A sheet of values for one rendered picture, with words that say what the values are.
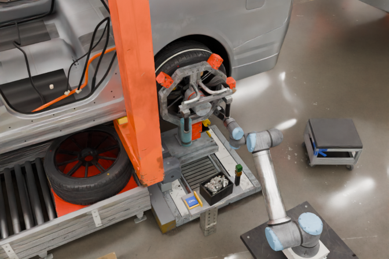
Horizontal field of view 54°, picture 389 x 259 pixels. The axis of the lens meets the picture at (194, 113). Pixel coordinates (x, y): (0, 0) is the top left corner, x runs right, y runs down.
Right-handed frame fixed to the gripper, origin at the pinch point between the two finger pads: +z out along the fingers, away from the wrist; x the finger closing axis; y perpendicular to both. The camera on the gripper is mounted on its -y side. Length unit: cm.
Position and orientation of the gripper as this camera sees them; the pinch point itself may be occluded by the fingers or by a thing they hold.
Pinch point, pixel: (214, 106)
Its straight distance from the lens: 319.3
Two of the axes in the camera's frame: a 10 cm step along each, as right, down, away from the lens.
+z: -4.5, -6.1, 6.6
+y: 6.3, 3.1, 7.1
